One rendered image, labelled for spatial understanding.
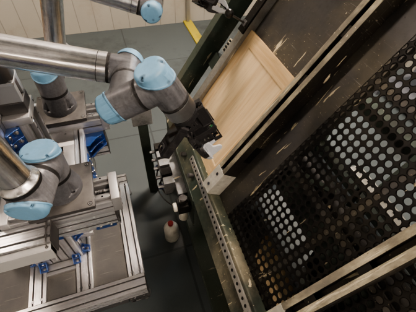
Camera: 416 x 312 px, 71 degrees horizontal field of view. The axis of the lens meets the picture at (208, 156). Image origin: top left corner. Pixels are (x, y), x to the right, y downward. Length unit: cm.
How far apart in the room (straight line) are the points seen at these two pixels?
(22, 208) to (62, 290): 107
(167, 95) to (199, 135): 16
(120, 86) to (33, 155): 46
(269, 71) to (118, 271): 139
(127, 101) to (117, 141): 217
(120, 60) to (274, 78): 64
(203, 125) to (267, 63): 59
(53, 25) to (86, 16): 310
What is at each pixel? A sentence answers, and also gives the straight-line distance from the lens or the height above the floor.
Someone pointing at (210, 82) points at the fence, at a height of 112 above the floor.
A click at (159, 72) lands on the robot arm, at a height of 164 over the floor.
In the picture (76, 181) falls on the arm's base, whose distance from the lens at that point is 117.
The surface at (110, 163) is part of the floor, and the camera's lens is 265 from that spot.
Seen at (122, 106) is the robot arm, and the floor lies 156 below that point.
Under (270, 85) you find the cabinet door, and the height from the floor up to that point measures 130.
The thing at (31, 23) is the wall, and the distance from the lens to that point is 465.
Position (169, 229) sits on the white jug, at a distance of 203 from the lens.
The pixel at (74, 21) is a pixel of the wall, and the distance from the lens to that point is 459.
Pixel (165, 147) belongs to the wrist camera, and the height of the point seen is 141.
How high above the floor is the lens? 197
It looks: 49 degrees down
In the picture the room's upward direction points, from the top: 4 degrees clockwise
